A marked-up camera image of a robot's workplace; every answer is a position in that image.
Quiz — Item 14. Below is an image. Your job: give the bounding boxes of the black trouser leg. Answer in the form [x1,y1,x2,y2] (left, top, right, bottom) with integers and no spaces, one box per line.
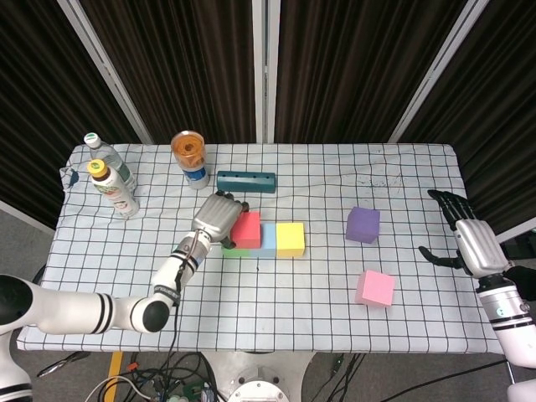
[504,265,536,301]

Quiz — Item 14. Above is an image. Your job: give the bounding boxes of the blue white drink can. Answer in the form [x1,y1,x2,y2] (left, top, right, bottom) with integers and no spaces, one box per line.
[183,165,210,191]

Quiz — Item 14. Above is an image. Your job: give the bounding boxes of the purple foam cube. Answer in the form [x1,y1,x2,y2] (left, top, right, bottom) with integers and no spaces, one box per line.
[345,206,381,244]

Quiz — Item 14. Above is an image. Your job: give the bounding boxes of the yellow floor tape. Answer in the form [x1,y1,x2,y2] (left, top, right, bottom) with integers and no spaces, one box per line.
[100,350,126,402]

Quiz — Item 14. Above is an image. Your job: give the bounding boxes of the white floor cable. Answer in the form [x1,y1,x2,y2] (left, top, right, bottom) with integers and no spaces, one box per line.
[90,375,154,402]

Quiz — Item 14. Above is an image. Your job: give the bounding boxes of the white partition foot rail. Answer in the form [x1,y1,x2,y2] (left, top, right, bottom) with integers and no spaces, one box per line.
[0,199,55,232]
[481,228,536,250]

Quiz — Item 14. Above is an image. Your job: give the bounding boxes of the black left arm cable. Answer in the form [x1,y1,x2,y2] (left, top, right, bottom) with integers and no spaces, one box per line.
[158,232,202,378]

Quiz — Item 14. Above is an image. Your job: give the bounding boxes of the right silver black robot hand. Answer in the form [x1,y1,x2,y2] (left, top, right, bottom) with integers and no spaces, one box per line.
[418,188,511,278]

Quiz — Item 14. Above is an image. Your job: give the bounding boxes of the yellow foam cube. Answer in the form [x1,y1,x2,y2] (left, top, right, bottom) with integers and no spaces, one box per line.
[275,222,307,258]

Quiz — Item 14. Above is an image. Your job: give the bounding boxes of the white tea drink bottle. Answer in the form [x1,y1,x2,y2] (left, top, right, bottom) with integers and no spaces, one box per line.
[86,159,141,219]

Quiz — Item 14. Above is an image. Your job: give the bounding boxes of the white black checkered tablecloth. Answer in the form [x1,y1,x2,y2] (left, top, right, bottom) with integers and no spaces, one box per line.
[18,142,497,353]

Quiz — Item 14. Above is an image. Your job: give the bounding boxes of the teal rectangular holder block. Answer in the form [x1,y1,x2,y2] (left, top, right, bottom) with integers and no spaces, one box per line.
[216,170,277,195]

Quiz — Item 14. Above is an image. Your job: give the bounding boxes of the pink foam cube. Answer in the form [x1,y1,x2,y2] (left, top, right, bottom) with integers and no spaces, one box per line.
[354,270,397,309]

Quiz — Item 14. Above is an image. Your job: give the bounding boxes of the clear jar orange rubber bands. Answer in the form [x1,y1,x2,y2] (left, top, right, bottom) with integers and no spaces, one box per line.
[170,130,207,172]

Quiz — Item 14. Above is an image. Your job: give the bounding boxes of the light blue foam cube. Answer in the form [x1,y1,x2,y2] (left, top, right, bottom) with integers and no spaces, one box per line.
[250,223,278,258]

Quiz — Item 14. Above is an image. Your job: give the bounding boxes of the clear water bottle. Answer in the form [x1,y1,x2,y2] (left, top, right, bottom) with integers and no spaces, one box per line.
[83,132,138,200]

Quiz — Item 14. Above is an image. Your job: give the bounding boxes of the white partition post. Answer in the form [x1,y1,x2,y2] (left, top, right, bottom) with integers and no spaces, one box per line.
[387,0,491,143]
[250,0,281,143]
[56,0,154,144]

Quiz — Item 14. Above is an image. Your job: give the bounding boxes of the red foam cube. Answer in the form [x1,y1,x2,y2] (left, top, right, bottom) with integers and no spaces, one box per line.
[230,211,264,249]

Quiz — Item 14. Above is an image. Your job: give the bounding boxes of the black floor cable tangle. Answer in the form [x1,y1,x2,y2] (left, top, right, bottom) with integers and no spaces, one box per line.
[85,351,221,402]
[309,353,368,402]

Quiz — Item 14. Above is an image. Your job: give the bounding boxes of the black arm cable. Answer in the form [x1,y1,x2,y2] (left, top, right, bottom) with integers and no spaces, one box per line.
[158,232,202,378]
[393,359,514,401]

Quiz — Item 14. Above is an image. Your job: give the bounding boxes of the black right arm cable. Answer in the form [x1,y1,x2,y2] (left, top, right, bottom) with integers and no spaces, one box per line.
[393,359,514,401]

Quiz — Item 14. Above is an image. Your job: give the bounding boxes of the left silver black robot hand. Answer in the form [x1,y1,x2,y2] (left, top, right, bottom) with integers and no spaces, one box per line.
[191,190,250,250]

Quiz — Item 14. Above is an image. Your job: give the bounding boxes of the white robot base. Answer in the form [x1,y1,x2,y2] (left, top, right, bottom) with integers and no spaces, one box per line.
[200,350,316,402]

